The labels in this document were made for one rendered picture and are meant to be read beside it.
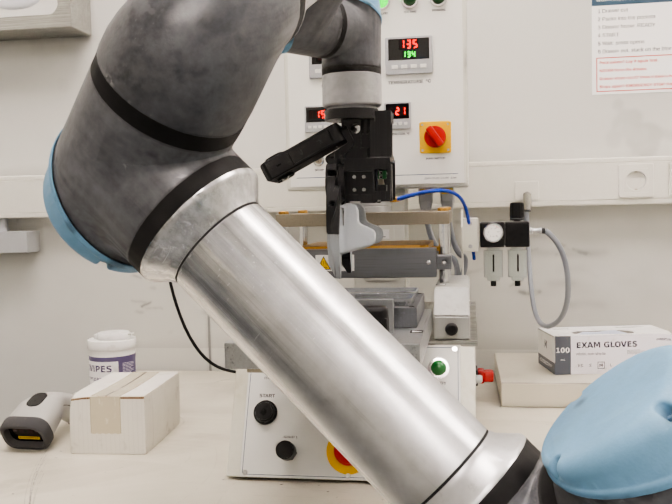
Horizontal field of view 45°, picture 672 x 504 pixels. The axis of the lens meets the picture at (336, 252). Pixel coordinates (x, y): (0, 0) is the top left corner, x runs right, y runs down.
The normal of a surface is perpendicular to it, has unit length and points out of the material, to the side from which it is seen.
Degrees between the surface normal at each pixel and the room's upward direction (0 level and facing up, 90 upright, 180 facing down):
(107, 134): 107
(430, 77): 90
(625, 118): 90
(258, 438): 65
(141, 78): 103
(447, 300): 41
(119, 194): 97
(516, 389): 90
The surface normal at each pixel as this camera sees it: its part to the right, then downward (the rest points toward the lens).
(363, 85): 0.33, 0.05
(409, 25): -0.16, 0.06
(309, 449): -0.15, -0.37
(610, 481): -0.51, 0.40
